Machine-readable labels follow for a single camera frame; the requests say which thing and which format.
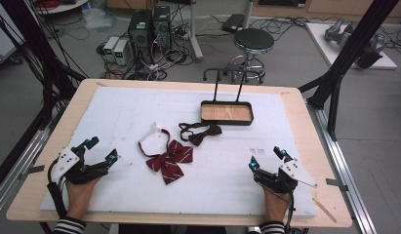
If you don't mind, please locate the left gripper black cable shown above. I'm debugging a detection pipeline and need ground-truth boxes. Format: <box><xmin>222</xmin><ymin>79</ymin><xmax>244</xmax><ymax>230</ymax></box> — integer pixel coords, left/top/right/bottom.
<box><xmin>46</xmin><ymin>158</ymin><xmax>69</xmax><ymax>219</ymax></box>

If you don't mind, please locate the thin wooden stick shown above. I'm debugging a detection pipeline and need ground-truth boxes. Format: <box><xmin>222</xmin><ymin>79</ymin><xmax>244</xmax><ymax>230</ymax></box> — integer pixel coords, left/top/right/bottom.
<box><xmin>312</xmin><ymin>197</ymin><xmax>339</xmax><ymax>224</ymax></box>

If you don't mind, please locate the aluminium rail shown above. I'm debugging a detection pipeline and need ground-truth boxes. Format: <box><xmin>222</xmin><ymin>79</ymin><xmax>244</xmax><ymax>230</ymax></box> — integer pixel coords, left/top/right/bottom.
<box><xmin>304</xmin><ymin>98</ymin><xmax>379</xmax><ymax>234</ymax></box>
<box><xmin>0</xmin><ymin>106</ymin><xmax>65</xmax><ymax>216</ymax></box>

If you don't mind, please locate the flat black box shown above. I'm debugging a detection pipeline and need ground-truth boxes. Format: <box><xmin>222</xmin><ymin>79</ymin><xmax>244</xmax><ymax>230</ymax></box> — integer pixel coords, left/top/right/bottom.
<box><xmin>221</xmin><ymin>13</ymin><xmax>247</xmax><ymax>34</ymax></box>

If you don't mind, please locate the round white table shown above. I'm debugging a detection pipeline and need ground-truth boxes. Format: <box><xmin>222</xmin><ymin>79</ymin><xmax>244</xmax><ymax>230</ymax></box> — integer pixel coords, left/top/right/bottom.
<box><xmin>34</xmin><ymin>0</ymin><xmax>91</xmax><ymax>16</ymax></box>

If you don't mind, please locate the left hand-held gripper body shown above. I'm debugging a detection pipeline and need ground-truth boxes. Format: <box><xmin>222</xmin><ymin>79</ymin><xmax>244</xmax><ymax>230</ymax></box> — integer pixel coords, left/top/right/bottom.
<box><xmin>51</xmin><ymin>145</ymin><xmax>111</xmax><ymax>185</ymax></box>

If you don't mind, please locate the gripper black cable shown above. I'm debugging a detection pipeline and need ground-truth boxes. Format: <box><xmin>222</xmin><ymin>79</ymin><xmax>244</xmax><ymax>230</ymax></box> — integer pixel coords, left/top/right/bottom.
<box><xmin>284</xmin><ymin>189</ymin><xmax>296</xmax><ymax>234</ymax></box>
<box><xmin>46</xmin><ymin>158</ymin><xmax>69</xmax><ymax>219</ymax></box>

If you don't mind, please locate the white equipment case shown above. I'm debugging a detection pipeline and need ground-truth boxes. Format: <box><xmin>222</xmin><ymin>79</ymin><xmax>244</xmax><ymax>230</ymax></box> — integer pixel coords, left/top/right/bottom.
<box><xmin>0</xmin><ymin>18</ymin><xmax>25</xmax><ymax>65</ymax></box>

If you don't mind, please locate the white floor board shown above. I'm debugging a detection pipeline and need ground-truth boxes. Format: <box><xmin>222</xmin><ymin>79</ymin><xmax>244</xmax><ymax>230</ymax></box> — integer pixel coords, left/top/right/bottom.
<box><xmin>304</xmin><ymin>21</ymin><xmax>399</xmax><ymax>70</ymax></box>

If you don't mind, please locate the tangle of floor cables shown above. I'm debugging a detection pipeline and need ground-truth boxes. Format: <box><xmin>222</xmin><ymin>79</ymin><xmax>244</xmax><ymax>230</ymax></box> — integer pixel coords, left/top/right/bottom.
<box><xmin>96</xmin><ymin>30</ymin><xmax>193</xmax><ymax>82</ymax></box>

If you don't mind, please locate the black computer tower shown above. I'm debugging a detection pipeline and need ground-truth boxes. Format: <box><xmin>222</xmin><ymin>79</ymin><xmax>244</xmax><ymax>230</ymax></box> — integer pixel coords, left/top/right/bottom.
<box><xmin>151</xmin><ymin>5</ymin><xmax>173</xmax><ymax>52</ymax></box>
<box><xmin>127</xmin><ymin>9</ymin><xmax>154</xmax><ymax>65</ymax></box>

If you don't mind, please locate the striped red bow tie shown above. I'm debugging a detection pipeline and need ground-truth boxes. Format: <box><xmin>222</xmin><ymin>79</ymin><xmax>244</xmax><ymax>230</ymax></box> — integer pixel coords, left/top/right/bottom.
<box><xmin>138</xmin><ymin>128</ymin><xmax>194</xmax><ymax>186</ymax></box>

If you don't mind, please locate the white table leg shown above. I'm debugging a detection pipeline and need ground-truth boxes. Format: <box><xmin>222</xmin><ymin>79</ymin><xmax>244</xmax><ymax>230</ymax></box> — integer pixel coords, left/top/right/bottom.
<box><xmin>187</xmin><ymin>0</ymin><xmax>205</xmax><ymax>63</ymax></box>

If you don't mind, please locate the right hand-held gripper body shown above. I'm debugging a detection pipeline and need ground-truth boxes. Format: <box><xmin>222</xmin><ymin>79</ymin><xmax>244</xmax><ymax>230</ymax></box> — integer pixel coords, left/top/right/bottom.
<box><xmin>253</xmin><ymin>158</ymin><xmax>319</xmax><ymax>195</ymax></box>

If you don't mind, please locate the clear plastic bag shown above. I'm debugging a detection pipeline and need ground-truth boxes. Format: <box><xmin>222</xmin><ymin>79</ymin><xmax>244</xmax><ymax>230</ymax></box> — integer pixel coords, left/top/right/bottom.
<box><xmin>82</xmin><ymin>7</ymin><xmax>118</xmax><ymax>31</ymax></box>

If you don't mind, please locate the person's right hand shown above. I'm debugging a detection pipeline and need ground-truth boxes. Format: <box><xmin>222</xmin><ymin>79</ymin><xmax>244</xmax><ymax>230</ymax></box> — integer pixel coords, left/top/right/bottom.
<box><xmin>261</xmin><ymin>186</ymin><xmax>291</xmax><ymax>224</ymax></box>

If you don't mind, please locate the white power supply unit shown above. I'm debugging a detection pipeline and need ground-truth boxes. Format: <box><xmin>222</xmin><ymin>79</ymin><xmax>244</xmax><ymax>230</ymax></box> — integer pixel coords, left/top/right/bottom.
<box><xmin>102</xmin><ymin>35</ymin><xmax>120</xmax><ymax>63</ymax></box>
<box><xmin>112</xmin><ymin>39</ymin><xmax>131</xmax><ymax>66</ymax></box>

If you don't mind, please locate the grey metal clip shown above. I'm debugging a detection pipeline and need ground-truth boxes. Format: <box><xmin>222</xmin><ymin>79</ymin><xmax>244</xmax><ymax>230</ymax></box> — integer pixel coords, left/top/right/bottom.
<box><xmin>18</xmin><ymin>164</ymin><xmax>46</xmax><ymax>181</ymax></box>
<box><xmin>325</xmin><ymin>177</ymin><xmax>349</xmax><ymax>193</ymax></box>

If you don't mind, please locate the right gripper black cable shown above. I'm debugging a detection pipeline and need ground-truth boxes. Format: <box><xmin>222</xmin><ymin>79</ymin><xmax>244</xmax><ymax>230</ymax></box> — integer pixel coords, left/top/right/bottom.
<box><xmin>284</xmin><ymin>189</ymin><xmax>296</xmax><ymax>234</ymax></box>

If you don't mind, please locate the black rack with wooden tray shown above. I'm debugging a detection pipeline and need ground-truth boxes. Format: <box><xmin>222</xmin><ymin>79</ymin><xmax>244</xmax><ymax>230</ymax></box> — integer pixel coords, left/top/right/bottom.
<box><xmin>200</xmin><ymin>67</ymin><xmax>264</xmax><ymax>127</ymax></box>

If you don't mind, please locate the black round stool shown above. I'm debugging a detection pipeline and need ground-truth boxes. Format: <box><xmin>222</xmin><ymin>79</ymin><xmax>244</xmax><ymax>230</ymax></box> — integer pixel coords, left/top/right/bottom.
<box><xmin>225</xmin><ymin>27</ymin><xmax>276</xmax><ymax>84</ymax></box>

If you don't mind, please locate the dark maroon bow tie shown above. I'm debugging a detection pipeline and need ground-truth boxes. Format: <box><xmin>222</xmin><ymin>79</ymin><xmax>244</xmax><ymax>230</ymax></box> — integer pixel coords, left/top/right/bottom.
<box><xmin>178</xmin><ymin>121</ymin><xmax>223</xmax><ymax>147</ymax></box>

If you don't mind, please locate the white foam board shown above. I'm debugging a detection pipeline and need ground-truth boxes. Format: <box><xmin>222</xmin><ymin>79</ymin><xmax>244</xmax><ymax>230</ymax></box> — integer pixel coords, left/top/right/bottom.
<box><xmin>40</xmin><ymin>86</ymin><xmax>318</xmax><ymax>218</ymax></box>

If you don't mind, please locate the person's left hand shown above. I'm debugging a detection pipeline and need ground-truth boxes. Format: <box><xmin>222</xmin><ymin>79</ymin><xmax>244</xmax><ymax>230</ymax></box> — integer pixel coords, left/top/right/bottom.
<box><xmin>64</xmin><ymin>176</ymin><xmax>102</xmax><ymax>221</ymax></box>

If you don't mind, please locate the black frame post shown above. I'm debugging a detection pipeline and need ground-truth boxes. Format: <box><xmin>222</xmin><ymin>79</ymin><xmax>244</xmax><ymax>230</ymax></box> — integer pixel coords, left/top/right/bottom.
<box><xmin>298</xmin><ymin>0</ymin><xmax>401</xmax><ymax>142</ymax></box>
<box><xmin>0</xmin><ymin>0</ymin><xmax>89</xmax><ymax>131</ymax></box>

